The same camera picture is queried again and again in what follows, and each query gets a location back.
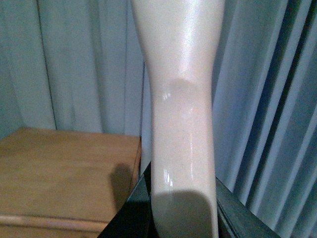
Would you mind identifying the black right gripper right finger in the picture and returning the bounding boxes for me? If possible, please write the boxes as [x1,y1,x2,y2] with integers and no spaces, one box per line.
[216,179,279,238]

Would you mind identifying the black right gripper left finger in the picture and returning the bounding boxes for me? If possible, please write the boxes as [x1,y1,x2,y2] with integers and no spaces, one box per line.
[99,165,155,238]

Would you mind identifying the beige hand brush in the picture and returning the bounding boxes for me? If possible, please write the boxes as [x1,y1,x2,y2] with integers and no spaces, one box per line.
[131,0,225,238]

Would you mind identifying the wooden nightstand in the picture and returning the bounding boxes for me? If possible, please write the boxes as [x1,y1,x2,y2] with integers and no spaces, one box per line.
[0,128,141,238]

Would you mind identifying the light blue curtain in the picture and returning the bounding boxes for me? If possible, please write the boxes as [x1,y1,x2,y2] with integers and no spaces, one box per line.
[0,0,317,238]

